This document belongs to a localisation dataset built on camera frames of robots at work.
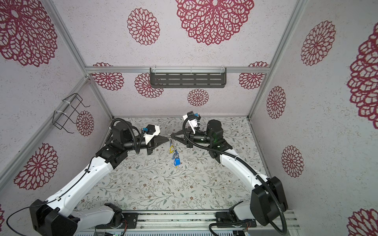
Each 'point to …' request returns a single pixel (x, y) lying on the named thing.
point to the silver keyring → (171, 137)
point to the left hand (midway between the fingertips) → (166, 140)
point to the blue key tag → (176, 158)
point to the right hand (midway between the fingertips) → (172, 135)
